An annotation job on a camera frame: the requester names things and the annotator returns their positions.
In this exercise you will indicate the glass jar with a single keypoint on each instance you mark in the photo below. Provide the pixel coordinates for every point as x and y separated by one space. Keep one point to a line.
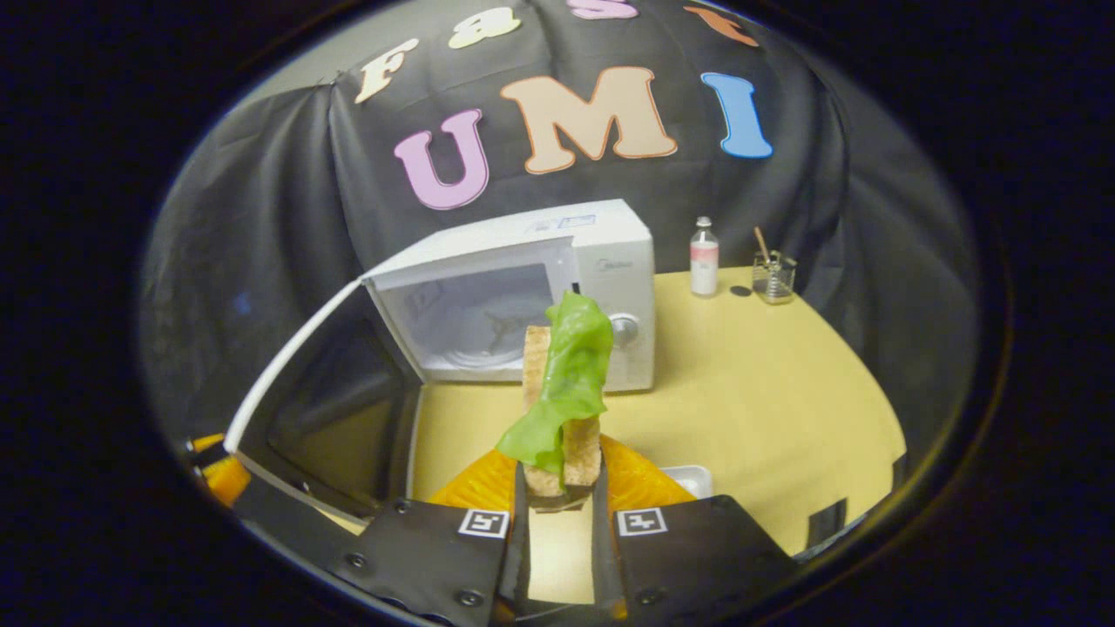
773 283

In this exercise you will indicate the toasted bread slice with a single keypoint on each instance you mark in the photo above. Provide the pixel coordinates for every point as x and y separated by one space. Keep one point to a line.
582 444

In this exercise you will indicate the white plastic tray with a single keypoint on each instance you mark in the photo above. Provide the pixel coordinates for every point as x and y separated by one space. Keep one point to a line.
690 479

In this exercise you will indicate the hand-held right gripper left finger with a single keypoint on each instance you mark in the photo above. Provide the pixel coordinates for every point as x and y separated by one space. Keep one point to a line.
519 557

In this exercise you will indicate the small clear bottle pink label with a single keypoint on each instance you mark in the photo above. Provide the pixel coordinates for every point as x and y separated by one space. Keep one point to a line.
704 261

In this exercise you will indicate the wooden stick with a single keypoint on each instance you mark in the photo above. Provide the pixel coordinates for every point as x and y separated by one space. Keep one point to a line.
761 242

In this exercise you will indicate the green lettuce leaf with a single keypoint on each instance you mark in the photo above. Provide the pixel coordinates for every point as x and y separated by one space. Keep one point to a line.
571 366

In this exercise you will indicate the small black block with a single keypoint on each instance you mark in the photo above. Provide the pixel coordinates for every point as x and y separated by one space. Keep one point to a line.
827 522

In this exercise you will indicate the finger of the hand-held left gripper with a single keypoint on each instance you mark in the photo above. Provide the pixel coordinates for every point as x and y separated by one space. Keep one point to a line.
206 442
225 481

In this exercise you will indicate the white microwave oven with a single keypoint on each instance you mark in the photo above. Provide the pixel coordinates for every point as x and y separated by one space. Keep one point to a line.
623 252

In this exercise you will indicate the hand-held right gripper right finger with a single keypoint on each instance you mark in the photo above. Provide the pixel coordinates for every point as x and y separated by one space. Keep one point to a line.
603 557

